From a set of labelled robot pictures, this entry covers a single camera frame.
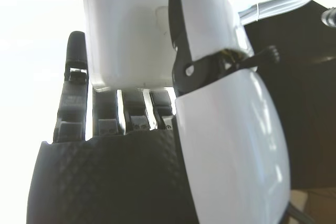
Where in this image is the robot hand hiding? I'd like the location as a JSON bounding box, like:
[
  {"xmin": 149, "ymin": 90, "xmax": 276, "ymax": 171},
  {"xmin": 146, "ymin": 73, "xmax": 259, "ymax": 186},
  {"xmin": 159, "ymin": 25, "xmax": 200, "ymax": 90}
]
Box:
[{"xmin": 26, "ymin": 0, "xmax": 292, "ymax": 224}]

